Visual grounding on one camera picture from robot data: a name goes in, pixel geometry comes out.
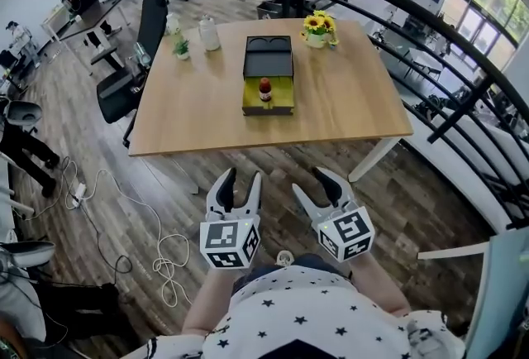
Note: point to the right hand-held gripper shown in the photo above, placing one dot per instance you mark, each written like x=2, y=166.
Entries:
x=347, y=231

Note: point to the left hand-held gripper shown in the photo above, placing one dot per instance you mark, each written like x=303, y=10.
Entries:
x=225, y=239

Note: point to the small red-capped bottle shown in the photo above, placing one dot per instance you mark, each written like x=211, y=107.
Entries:
x=265, y=90

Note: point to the black box with yellow tray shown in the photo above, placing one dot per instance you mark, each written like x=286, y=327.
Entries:
x=268, y=59

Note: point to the person's right forearm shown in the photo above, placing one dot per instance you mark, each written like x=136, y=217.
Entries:
x=380, y=287

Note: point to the person's left forearm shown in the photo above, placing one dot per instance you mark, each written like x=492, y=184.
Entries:
x=206, y=303

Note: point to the clear plastic bottle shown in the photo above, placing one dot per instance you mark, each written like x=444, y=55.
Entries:
x=141, y=54

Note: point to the white table leg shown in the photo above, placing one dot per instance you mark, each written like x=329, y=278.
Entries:
x=374, y=159

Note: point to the white star-print shirt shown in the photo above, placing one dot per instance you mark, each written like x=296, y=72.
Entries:
x=314, y=320

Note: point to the small green potted plant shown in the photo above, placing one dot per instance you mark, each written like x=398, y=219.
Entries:
x=182, y=49

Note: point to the white power strip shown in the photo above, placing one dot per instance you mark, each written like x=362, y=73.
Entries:
x=78, y=195

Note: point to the sunflowers in white pot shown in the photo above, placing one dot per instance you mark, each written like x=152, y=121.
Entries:
x=317, y=28

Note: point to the small clear glass jar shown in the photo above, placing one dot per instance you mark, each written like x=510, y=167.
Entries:
x=172, y=24

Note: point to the black waste bin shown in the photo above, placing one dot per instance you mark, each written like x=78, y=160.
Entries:
x=268, y=11

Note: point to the black mesh office chair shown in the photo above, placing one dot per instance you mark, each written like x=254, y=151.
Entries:
x=151, y=22

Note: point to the pale blue panel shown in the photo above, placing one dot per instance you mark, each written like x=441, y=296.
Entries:
x=502, y=295

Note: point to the black metal railing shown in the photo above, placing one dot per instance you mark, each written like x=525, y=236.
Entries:
x=417, y=14

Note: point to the grey chair headrest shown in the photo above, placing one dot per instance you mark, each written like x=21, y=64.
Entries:
x=22, y=112

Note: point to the dark wooden desk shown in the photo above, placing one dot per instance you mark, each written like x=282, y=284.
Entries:
x=95, y=14

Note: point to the glass window wall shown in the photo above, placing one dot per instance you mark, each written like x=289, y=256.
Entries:
x=483, y=6

